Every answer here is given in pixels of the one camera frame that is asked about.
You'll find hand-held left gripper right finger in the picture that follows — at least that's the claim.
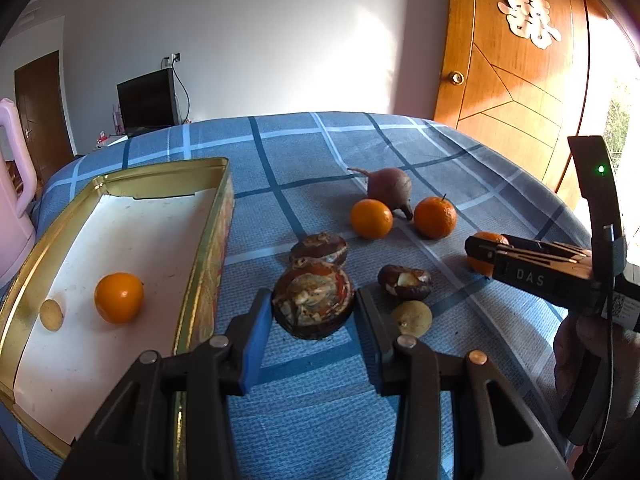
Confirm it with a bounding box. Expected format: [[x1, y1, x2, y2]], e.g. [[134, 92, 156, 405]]
[[355, 284, 573, 480]]

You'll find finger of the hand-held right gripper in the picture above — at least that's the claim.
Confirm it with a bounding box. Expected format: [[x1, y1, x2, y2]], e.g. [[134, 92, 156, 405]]
[[502, 234, 592, 260], [465, 236, 593, 275]]

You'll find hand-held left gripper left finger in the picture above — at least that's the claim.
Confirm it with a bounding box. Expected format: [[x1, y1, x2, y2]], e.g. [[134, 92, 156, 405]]
[[57, 287, 273, 480]]

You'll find smooth orange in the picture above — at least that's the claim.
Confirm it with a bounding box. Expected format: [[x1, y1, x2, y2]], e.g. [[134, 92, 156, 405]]
[[350, 198, 394, 240], [94, 272, 146, 325], [467, 231, 511, 277]]

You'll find orange with stem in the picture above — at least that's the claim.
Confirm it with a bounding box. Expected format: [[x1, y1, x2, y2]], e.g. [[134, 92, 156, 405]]
[[413, 193, 458, 240]]

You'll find large mangosteen half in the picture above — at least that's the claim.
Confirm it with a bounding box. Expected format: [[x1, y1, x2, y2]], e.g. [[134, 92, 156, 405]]
[[271, 258, 357, 341]]

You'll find brown mangosteen piece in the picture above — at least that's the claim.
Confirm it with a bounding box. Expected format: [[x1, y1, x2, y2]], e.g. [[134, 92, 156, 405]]
[[289, 231, 349, 268], [377, 264, 433, 302]]

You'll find gold rectangular tin box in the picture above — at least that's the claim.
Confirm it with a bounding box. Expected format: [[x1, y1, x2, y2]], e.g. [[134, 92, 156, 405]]
[[0, 156, 236, 461]]

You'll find person's right hand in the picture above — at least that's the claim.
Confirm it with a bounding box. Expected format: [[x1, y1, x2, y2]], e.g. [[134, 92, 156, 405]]
[[553, 310, 595, 407]]

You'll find small yellow round fruit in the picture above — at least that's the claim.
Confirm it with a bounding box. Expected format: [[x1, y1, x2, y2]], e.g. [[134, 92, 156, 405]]
[[40, 299, 65, 332], [390, 300, 433, 338]]

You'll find red beetroot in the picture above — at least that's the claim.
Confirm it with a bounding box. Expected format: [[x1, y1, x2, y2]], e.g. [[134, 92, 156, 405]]
[[347, 166, 415, 221]]

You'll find orange wooden door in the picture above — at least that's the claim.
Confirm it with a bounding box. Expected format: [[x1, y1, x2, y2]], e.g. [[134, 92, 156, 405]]
[[432, 0, 591, 206]]

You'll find blue plaid tablecloth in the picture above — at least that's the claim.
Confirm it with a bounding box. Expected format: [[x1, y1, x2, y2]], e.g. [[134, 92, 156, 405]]
[[0, 111, 601, 480]]

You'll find pink paper door decoration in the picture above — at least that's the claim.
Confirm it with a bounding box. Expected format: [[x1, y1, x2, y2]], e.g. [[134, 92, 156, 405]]
[[497, 0, 563, 51]]

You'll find pink electric kettle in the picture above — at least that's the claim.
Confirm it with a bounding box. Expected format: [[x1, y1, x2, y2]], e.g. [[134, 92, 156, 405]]
[[0, 98, 38, 286]]

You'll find black television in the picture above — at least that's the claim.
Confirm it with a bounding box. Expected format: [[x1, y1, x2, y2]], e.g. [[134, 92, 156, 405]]
[[116, 67, 182, 136]]

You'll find dark brown door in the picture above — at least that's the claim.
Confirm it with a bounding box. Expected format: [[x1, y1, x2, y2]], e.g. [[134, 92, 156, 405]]
[[14, 50, 76, 186]]

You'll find black power cable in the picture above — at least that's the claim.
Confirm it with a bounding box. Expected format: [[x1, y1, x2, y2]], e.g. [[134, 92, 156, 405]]
[[161, 52, 193, 123]]

